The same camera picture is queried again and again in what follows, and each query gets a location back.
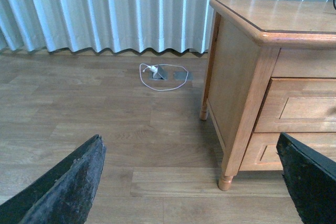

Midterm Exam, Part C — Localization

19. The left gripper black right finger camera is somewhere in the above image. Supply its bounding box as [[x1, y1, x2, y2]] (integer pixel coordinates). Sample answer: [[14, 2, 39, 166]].
[[276, 132, 335, 223]]

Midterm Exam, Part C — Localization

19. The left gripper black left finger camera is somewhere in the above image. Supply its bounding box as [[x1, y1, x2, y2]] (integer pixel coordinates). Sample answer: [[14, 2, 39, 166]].
[[1, 135, 106, 223]]

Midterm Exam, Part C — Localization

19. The wooden drawer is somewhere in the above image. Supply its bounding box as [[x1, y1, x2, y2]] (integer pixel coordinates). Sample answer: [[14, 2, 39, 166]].
[[239, 132, 335, 171], [255, 78, 335, 133]]

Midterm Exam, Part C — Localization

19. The wooden nightstand cabinet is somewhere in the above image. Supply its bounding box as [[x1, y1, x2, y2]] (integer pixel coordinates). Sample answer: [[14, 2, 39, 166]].
[[200, 0, 335, 190]]

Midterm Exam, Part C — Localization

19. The open metal floor socket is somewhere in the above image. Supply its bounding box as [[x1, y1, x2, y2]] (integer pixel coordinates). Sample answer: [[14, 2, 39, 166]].
[[149, 65, 168, 80]]

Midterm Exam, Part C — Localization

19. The closed metal floor socket plate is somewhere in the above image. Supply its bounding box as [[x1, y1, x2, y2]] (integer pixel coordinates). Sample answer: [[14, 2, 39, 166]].
[[173, 71, 193, 81]]

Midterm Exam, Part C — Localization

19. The white pleated curtain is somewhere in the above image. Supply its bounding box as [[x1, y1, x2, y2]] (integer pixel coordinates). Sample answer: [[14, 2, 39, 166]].
[[1, 0, 330, 53]]

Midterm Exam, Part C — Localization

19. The white charger cable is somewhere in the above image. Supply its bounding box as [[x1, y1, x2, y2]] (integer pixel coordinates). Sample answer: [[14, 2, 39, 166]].
[[139, 63, 189, 91]]

